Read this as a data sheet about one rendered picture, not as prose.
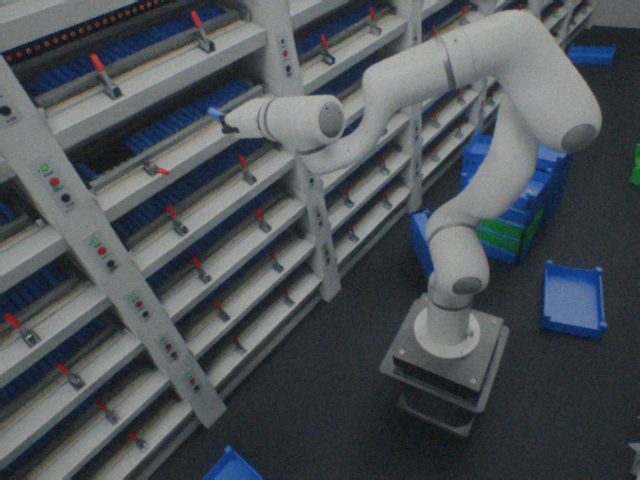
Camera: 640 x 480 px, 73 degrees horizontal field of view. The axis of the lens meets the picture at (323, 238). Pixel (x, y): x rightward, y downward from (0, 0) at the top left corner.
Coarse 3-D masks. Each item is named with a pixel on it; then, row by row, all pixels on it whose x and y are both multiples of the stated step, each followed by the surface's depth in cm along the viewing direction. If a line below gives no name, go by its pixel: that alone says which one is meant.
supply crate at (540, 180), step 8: (480, 160) 194; (472, 168) 190; (464, 176) 182; (472, 176) 193; (536, 176) 183; (544, 176) 180; (464, 184) 185; (528, 184) 183; (536, 184) 183; (544, 184) 174; (536, 192) 179; (520, 200) 172; (528, 200) 169; (536, 200) 173; (520, 208) 174; (528, 208) 171
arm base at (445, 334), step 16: (432, 304) 117; (416, 320) 134; (432, 320) 122; (448, 320) 117; (464, 320) 119; (416, 336) 130; (432, 336) 127; (448, 336) 123; (464, 336) 126; (432, 352) 126; (448, 352) 125; (464, 352) 125
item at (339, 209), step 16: (400, 144) 205; (368, 160) 198; (384, 160) 194; (400, 160) 203; (352, 176) 192; (368, 176) 195; (384, 176) 196; (336, 192) 185; (352, 192) 189; (368, 192) 189; (336, 208) 182; (352, 208) 183; (336, 224) 177
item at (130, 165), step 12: (240, 96) 126; (252, 96) 128; (228, 108) 123; (204, 120) 118; (216, 120) 121; (180, 132) 115; (192, 132) 117; (204, 132) 118; (156, 144) 111; (168, 144) 112; (144, 156) 108; (120, 168) 105; (132, 168) 107; (96, 180) 103; (108, 180) 104
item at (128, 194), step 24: (216, 72) 130; (240, 72) 135; (168, 96) 121; (264, 96) 130; (120, 120) 113; (192, 144) 116; (216, 144) 118; (168, 168) 110; (192, 168) 116; (120, 192) 104; (144, 192) 107
